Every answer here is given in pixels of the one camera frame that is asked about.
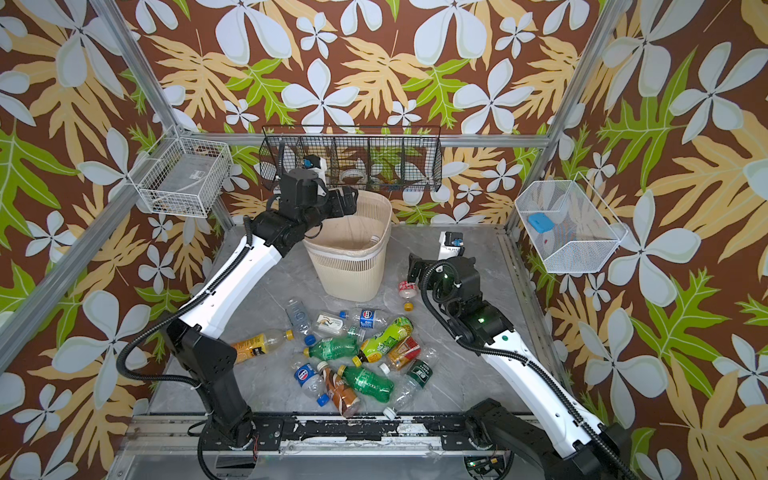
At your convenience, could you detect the clear bottle red cap label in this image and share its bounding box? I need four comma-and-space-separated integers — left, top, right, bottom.
398, 280, 418, 312

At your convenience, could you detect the orange red label bottle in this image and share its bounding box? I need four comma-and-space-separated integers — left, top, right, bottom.
386, 336, 421, 371

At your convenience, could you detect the dark green label water bottle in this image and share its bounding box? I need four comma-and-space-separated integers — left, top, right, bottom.
382, 347, 439, 420

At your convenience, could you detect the clear bottle blue cap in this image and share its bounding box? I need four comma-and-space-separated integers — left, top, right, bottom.
285, 298, 317, 347

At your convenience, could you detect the yellow label juice bottle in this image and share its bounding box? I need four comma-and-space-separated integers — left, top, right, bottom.
232, 329, 294, 364

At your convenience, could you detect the pepsi bottle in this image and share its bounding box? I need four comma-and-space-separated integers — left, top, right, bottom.
291, 357, 330, 407
339, 307, 394, 330

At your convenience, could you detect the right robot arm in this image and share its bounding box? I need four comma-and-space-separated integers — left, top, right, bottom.
407, 255, 637, 479

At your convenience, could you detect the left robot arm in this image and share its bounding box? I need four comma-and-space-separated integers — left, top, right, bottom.
116, 169, 359, 448

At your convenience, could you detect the beige plastic waste bin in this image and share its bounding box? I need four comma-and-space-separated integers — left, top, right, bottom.
304, 191, 392, 302

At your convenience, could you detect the lime green label bottle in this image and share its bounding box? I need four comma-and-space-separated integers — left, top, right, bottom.
352, 316, 413, 367

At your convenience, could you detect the blue object in basket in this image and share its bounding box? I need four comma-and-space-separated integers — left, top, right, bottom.
527, 212, 555, 234

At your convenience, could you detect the white label small bottle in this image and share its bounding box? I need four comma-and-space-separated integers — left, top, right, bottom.
314, 312, 365, 342

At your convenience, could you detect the green soda bottle lower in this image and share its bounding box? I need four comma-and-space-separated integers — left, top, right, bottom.
337, 365, 394, 403

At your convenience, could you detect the green soda bottle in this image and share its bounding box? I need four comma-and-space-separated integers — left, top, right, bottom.
303, 335, 359, 361
337, 365, 394, 403

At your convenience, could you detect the green soda bottle upper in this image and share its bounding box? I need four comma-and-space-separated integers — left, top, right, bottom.
303, 335, 359, 361

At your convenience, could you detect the brown tea bottle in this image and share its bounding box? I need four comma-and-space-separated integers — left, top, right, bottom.
317, 361, 363, 419

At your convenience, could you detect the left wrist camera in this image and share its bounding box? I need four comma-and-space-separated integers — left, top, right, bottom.
302, 154, 328, 182

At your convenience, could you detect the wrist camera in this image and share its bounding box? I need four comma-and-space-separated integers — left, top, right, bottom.
438, 231, 465, 260
302, 154, 328, 182

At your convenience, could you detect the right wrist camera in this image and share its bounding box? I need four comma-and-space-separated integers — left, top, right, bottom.
438, 231, 465, 260

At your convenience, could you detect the black wire wall basket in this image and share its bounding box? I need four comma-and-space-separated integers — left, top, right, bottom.
256, 125, 443, 192

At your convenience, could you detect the white wire basket left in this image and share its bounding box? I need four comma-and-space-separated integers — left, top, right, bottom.
129, 127, 233, 218

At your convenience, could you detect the white wire basket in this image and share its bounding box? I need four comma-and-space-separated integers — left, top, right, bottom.
129, 127, 233, 218
515, 174, 629, 276

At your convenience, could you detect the white wire basket right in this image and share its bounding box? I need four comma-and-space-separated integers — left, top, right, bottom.
515, 174, 629, 276

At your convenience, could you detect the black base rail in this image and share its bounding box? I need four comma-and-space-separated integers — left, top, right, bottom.
197, 410, 523, 457

